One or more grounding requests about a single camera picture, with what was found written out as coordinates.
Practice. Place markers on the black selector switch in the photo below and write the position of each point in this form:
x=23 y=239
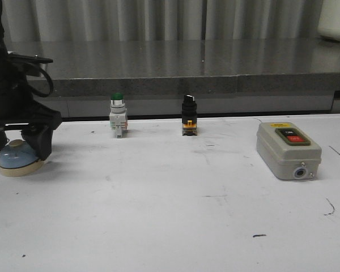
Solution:
x=189 y=116

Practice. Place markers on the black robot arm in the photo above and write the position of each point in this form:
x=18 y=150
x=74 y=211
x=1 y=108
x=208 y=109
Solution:
x=18 y=109

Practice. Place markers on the white container in background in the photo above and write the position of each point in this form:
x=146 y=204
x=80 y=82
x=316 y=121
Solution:
x=329 y=21

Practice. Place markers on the grey on-off switch box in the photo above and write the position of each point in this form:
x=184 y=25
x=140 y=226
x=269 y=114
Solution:
x=288 y=151

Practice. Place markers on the blue desk call bell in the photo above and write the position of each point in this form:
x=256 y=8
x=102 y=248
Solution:
x=18 y=158

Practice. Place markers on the green indicator push button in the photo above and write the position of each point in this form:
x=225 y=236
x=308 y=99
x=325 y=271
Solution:
x=118 y=114

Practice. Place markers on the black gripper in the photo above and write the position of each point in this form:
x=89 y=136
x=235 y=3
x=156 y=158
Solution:
x=17 y=104

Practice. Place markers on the grey stone counter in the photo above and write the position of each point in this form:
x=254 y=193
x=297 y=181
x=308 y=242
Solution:
x=226 y=77

